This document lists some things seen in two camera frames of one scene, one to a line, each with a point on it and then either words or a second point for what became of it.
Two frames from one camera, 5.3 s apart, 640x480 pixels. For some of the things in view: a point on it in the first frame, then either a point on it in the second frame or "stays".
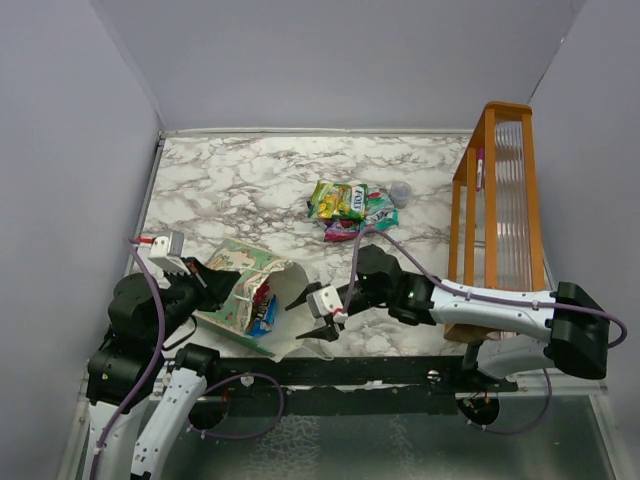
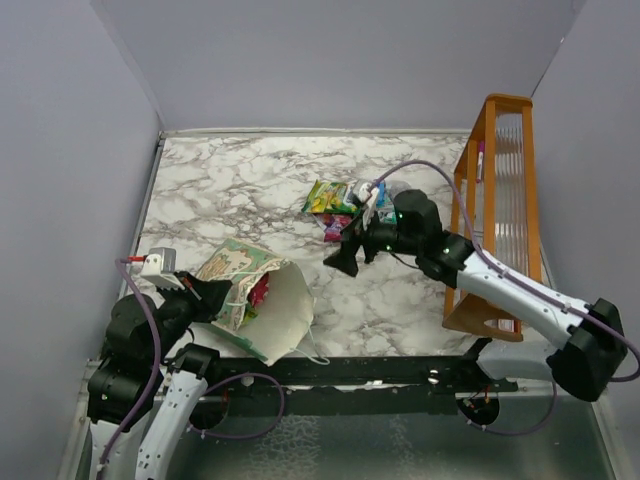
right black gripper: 302,298 to 351,240
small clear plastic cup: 400,192 stays
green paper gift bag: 265,309 stays
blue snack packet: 264,325 to 380,194
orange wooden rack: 495,228 stays
